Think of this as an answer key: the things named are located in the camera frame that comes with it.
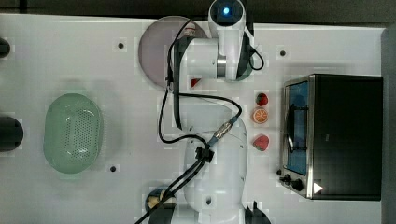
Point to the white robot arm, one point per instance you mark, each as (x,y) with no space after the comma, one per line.
(210,189)

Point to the orange slice toy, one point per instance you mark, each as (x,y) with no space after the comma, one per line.
(259,115)

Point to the large strawberry toy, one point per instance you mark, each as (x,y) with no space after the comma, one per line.
(261,142)

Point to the grey round plate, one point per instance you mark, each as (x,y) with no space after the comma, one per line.
(154,45)

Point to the red ketchup bottle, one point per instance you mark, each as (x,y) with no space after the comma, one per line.
(190,30)

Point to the blue cup with bananas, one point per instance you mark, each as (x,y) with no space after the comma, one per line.
(155,197)

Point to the green plastic colander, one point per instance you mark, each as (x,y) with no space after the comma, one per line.
(73,133)

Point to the silver toaster oven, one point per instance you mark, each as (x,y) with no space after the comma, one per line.
(332,137)

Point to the black frying pan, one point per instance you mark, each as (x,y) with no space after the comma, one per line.
(11,134)

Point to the dark pot at corner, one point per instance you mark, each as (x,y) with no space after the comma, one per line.
(5,48)

